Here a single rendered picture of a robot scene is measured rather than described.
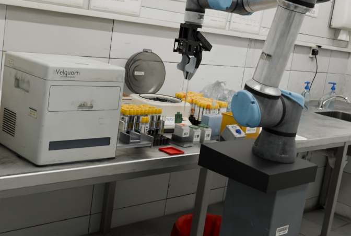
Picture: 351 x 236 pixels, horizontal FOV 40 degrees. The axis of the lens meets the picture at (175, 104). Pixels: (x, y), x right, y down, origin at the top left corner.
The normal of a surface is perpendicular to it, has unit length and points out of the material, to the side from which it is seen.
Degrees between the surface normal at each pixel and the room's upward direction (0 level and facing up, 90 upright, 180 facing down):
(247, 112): 97
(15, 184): 90
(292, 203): 90
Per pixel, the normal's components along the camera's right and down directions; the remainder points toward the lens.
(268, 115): 0.54, 0.43
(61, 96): 0.69, 0.21
